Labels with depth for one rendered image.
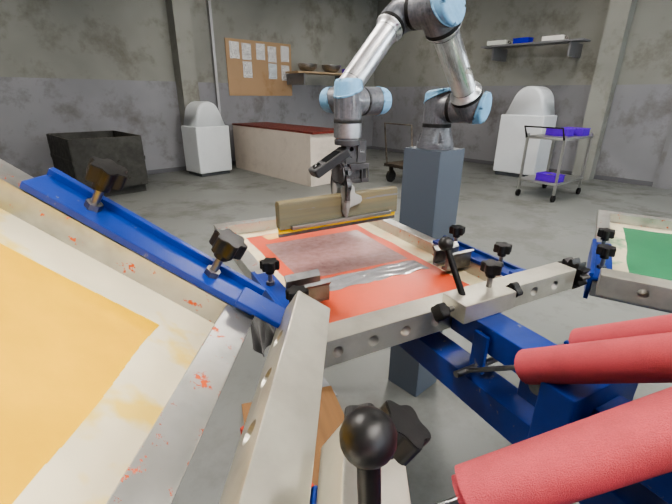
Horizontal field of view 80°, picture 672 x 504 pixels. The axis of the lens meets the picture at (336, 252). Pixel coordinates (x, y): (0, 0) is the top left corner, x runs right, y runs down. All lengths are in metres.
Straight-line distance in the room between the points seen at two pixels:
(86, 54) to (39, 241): 7.51
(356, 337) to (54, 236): 0.44
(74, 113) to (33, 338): 7.53
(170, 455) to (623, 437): 0.34
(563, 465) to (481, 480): 0.06
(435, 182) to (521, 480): 1.41
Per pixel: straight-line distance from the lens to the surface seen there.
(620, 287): 1.07
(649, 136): 8.65
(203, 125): 7.69
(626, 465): 0.39
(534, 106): 8.17
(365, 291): 0.99
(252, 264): 1.07
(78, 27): 8.06
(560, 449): 0.38
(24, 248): 0.55
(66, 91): 7.92
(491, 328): 0.73
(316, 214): 1.12
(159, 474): 0.35
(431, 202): 1.71
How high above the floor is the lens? 1.41
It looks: 21 degrees down
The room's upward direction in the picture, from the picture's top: 1 degrees clockwise
